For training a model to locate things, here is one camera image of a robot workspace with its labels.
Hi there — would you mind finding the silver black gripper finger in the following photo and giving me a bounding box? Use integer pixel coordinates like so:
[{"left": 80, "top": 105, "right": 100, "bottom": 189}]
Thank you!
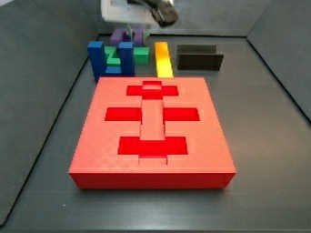
[{"left": 143, "top": 25, "right": 151, "bottom": 40}]

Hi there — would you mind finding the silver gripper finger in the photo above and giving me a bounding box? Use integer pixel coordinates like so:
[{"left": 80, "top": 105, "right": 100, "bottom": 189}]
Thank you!
[{"left": 127, "top": 24, "right": 133, "bottom": 41}]

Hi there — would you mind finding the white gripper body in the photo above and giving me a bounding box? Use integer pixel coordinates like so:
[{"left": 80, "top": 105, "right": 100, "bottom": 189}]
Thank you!
[{"left": 101, "top": 0, "right": 156, "bottom": 25}]

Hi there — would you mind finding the purple U-shaped block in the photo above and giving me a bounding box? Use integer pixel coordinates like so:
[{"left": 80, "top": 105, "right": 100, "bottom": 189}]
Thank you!
[{"left": 109, "top": 27, "right": 144, "bottom": 47}]

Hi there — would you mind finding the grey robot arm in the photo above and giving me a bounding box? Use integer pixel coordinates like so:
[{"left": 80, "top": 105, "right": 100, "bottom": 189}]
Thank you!
[{"left": 100, "top": 0, "right": 179, "bottom": 39}]

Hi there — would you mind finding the black angled fixture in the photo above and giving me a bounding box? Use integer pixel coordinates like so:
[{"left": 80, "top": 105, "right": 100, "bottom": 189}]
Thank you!
[{"left": 176, "top": 45, "right": 223, "bottom": 71}]

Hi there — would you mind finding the red insertion board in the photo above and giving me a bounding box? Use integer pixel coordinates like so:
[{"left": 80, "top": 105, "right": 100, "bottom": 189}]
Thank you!
[{"left": 69, "top": 77, "right": 236, "bottom": 189}]

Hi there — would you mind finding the green zigzag block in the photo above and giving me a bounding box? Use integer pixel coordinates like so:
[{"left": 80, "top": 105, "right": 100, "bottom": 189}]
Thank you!
[{"left": 103, "top": 46, "right": 151, "bottom": 66}]

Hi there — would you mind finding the yellow long bar block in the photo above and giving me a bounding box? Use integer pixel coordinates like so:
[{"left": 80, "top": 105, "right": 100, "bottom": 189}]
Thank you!
[{"left": 155, "top": 42, "right": 173, "bottom": 78}]

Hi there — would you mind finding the blue U-shaped block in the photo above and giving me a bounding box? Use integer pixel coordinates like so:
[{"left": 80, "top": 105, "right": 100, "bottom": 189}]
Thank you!
[{"left": 88, "top": 41, "right": 135, "bottom": 81}]

